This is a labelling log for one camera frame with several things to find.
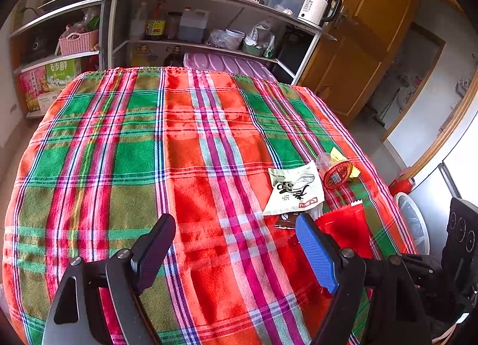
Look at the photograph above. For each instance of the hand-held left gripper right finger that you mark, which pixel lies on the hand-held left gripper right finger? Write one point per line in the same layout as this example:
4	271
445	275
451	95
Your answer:
317	251

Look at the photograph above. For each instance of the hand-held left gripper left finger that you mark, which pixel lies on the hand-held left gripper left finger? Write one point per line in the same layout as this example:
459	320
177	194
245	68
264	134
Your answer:
155	255

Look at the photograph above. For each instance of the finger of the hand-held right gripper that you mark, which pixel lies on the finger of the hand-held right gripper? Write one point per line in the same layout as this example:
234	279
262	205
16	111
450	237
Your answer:
425	264

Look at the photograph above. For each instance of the red plastic packet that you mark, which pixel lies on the red plastic packet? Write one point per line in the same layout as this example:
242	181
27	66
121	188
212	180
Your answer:
345	227

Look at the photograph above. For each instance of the dark brown sachet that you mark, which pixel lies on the dark brown sachet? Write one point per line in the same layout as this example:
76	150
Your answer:
285	222

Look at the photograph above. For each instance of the white round waste bin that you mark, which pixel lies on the white round waste bin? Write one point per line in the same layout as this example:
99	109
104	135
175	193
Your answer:
405	203

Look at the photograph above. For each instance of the white printed food packet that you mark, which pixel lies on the white printed food packet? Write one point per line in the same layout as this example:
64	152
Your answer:
295	190

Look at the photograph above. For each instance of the red-labelled plastic cup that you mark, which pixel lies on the red-labelled plastic cup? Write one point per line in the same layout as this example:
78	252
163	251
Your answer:
338	175

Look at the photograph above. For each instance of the small yellow wrapper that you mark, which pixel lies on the small yellow wrapper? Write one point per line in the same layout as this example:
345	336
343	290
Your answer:
336	153

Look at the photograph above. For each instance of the white trash bin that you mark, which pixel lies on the white trash bin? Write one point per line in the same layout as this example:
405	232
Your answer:
416	222

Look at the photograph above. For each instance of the silver refrigerator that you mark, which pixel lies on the silver refrigerator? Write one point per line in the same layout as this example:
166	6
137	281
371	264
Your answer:
452	173

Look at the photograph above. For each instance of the red plastic stool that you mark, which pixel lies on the red plastic stool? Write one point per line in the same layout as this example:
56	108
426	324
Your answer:
401	184

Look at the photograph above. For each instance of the red green plaid blanket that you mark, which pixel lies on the red green plaid blanket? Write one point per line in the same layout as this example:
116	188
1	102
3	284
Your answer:
149	143

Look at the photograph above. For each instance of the dark round bottle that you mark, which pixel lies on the dark round bottle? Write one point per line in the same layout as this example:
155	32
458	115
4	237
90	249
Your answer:
173	57

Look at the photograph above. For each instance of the yellow cooking oil bottle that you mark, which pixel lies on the yellow cooking oil bottle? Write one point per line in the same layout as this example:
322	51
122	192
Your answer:
142	56

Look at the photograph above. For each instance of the green white carton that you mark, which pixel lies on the green white carton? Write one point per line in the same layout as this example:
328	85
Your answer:
61	76

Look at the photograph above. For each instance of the lilac lidded storage box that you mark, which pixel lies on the lilac lidded storage box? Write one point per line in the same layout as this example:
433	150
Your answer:
227	65

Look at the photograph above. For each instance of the pink printed carton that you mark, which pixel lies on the pink printed carton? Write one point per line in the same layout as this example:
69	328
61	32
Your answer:
31	87

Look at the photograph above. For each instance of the green bowl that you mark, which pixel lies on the green bowl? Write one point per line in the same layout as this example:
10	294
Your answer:
254	49

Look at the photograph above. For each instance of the wooden door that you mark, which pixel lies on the wooden door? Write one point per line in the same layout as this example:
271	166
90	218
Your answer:
358	43

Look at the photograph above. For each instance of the clear crumpled plastic bag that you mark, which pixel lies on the clear crumpled plastic bag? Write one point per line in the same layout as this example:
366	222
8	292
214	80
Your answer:
217	39

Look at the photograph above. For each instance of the plastic bag of groceries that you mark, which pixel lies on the plastic bag of groceries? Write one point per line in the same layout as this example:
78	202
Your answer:
261	33

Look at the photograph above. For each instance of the pink woven basket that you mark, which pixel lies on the pink woven basket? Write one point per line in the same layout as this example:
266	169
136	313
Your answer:
78	41

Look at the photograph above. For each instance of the white lidded tub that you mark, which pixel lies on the white lidded tub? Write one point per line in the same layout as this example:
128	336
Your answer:
234	37

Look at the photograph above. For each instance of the dark glass jar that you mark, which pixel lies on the dark glass jar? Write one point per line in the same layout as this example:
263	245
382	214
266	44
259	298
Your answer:
173	26

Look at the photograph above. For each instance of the yellow label sauce bottle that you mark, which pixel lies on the yellow label sauce bottle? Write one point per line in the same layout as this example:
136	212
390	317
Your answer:
156	22

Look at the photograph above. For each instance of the clear white plastic bottle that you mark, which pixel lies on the clear white plastic bottle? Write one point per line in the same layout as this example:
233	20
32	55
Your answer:
138	22

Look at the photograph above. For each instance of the plastic jug with dark liquid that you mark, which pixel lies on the plastic jug with dark liquid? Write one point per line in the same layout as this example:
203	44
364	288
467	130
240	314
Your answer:
194	24

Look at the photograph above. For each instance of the black rice cooker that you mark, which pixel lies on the black rice cooker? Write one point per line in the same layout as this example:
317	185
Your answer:
35	44

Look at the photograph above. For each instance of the white electric kettle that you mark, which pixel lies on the white electric kettle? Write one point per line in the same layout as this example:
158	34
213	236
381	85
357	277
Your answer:
319	7

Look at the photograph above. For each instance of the long white metal shelf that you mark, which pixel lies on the long white metal shelf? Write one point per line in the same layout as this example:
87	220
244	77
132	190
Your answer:
224	3

